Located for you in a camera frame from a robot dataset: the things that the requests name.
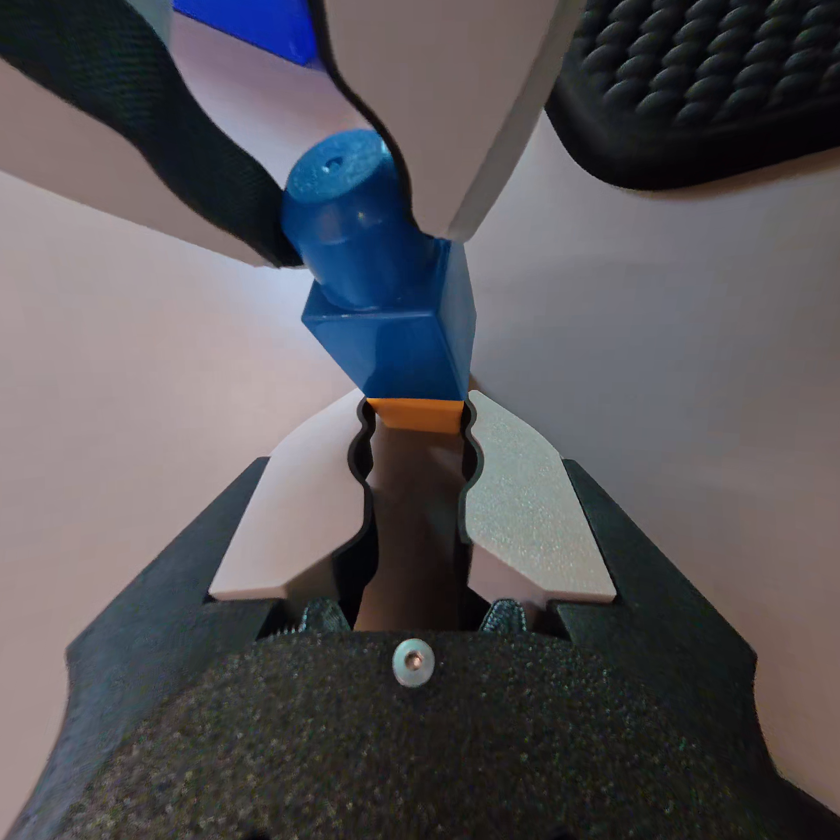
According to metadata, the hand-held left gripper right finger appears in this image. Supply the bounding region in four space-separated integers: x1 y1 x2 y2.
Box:
459 390 618 614

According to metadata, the blue mega block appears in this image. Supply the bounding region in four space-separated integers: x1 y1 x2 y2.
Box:
281 128 476 403

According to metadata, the blue plastic bin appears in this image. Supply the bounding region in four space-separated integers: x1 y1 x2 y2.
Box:
172 0 322 67

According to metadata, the black textured pad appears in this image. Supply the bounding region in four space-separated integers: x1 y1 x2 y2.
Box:
545 0 840 193

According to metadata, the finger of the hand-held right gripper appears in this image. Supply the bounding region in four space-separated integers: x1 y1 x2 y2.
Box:
308 0 587 244
0 0 304 270

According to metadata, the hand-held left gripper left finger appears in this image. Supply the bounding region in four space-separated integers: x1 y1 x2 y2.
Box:
206 388 380 627

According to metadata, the yellow mega block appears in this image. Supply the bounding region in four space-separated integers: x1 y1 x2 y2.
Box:
366 397 468 434

